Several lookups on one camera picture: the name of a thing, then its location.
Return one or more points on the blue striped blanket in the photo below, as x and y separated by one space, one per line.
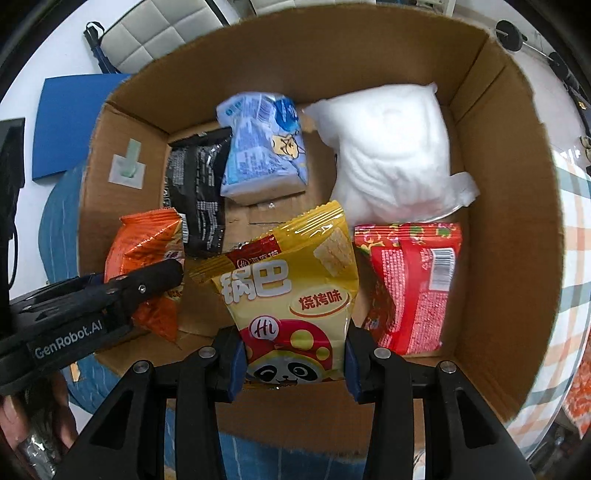
60 221

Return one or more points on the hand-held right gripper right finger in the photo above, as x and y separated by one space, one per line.
351 374

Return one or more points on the plaid checked cloth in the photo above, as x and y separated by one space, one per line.
575 230

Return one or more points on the orange snack packet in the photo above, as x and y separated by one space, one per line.
138 240

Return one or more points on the light blue tissue pack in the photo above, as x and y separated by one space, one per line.
263 152

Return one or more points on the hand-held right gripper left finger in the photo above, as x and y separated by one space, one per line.
239 369

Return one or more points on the blue foam mat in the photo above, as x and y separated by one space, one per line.
74 124

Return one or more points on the small white cushioned chair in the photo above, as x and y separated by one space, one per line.
152 32

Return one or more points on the short barbell with black plates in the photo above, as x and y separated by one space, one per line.
512 34

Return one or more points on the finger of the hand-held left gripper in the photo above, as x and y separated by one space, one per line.
152 284

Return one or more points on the cardboard box with blue print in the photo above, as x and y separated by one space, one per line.
508 230

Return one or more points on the red snack packet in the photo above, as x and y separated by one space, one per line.
406 286

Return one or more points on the person's left hand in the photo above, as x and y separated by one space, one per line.
64 415

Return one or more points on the orange floral blanket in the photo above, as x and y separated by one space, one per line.
579 406

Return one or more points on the yellow panda snack packet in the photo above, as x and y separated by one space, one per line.
286 286

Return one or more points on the white filling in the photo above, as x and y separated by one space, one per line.
392 152

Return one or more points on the black snack packet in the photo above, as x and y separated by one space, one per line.
196 194

